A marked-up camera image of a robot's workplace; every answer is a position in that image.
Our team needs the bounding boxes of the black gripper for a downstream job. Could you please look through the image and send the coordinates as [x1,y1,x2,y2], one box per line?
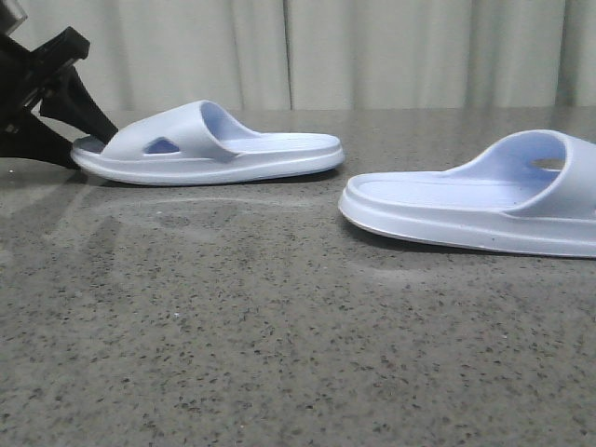
[1,27,117,169]

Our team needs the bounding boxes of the light blue slipper with cutout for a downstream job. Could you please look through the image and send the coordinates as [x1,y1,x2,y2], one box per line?
[71,101,345,185]

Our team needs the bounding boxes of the grey pleated curtain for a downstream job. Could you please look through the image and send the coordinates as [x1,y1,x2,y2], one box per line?
[14,1,595,111]

